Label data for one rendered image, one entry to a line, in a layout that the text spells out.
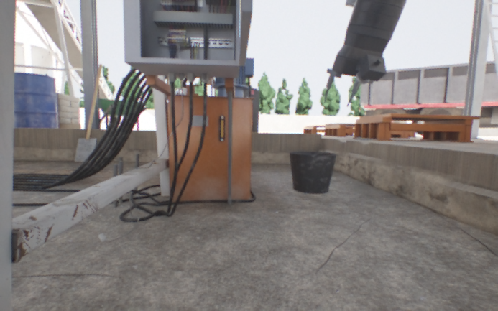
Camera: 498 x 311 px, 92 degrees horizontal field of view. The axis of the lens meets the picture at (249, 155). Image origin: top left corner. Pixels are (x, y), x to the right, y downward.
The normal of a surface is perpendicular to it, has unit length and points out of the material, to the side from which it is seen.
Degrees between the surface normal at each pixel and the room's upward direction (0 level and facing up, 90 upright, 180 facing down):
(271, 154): 90
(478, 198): 96
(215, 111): 90
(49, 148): 90
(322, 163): 98
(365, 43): 122
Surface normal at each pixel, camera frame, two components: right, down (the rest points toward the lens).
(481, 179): -1.00, -0.01
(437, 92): -0.51, 0.07
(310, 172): -0.32, 0.24
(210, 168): 0.13, 0.11
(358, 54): 0.07, 0.44
